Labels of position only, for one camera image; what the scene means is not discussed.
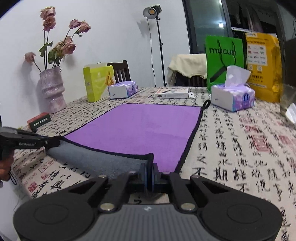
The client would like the purple and grey microfibre towel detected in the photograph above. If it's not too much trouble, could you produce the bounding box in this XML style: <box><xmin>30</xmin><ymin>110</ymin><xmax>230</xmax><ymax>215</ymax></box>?
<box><xmin>47</xmin><ymin>101</ymin><xmax>210</xmax><ymax>179</ymax></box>

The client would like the person's left hand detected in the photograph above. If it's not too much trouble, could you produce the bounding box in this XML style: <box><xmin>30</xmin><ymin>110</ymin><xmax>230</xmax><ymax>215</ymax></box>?
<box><xmin>0</xmin><ymin>151</ymin><xmax>15</xmax><ymax>181</ymax></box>

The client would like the red and green small box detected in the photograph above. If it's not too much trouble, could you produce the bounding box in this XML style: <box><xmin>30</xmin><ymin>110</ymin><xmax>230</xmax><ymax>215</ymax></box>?
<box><xmin>27</xmin><ymin>113</ymin><xmax>51</xmax><ymax>133</ymax></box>

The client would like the pink textured ceramic vase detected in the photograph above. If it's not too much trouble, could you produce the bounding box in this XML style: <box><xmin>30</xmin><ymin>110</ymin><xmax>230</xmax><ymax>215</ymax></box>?
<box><xmin>40</xmin><ymin>66</ymin><xmax>66</xmax><ymax>113</ymax></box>

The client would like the white flat product box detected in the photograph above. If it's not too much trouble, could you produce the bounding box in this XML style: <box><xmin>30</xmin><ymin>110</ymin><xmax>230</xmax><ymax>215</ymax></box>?
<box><xmin>154</xmin><ymin>88</ymin><xmax>195</xmax><ymax>99</ymax></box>

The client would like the closed purple tissue pack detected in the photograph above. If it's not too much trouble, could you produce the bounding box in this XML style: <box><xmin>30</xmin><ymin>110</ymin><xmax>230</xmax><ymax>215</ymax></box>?
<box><xmin>108</xmin><ymin>81</ymin><xmax>138</xmax><ymax>99</ymax></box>

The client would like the dried pink roses bouquet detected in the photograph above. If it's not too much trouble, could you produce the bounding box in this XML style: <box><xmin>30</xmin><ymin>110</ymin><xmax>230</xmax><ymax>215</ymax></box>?
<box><xmin>24</xmin><ymin>6</ymin><xmax>92</xmax><ymax>73</ymax></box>

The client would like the dark wooden chair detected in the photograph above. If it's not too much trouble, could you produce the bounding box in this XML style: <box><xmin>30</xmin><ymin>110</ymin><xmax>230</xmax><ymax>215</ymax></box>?
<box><xmin>107</xmin><ymin>60</ymin><xmax>131</xmax><ymax>83</ymax></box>

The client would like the calligraphy print tablecloth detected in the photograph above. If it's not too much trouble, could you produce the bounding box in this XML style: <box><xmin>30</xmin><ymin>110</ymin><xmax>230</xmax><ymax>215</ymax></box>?
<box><xmin>12</xmin><ymin>88</ymin><xmax>295</xmax><ymax>240</ymax></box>

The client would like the yellow-green snack box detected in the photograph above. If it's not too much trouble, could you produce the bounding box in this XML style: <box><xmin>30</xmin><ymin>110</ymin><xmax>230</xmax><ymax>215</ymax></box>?
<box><xmin>83</xmin><ymin>63</ymin><xmax>115</xmax><ymax>102</ymax></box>

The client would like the chair draped with cream cloth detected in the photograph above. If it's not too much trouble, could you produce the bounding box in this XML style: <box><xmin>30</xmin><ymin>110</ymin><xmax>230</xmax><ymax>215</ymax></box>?
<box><xmin>166</xmin><ymin>53</ymin><xmax>207</xmax><ymax>86</ymax></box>

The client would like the open purple tissue pack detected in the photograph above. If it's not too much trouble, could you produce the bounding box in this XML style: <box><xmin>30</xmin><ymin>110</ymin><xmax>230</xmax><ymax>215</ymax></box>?
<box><xmin>211</xmin><ymin>65</ymin><xmax>255</xmax><ymax>112</ymax></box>

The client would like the green mucun paper bag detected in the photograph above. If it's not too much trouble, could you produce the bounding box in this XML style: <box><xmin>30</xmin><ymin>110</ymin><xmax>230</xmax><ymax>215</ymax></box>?
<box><xmin>205</xmin><ymin>36</ymin><xmax>244</xmax><ymax>92</ymax></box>

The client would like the studio light on stand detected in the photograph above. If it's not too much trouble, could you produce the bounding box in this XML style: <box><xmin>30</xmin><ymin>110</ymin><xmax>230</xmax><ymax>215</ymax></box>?
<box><xmin>142</xmin><ymin>4</ymin><xmax>168</xmax><ymax>88</ymax></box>

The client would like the yellow printed paper bag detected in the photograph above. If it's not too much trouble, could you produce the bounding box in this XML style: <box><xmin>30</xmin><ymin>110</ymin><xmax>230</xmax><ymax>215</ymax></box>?
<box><xmin>245</xmin><ymin>32</ymin><xmax>282</xmax><ymax>103</ymax></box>

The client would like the clear drinking glass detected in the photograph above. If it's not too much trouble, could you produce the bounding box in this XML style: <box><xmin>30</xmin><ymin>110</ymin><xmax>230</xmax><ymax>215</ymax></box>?
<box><xmin>280</xmin><ymin>84</ymin><xmax>295</xmax><ymax>116</ymax></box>

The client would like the black framed sliding window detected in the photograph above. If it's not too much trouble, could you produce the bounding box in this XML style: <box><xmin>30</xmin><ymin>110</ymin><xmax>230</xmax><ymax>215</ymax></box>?
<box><xmin>183</xmin><ymin>0</ymin><xmax>295</xmax><ymax>86</ymax></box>

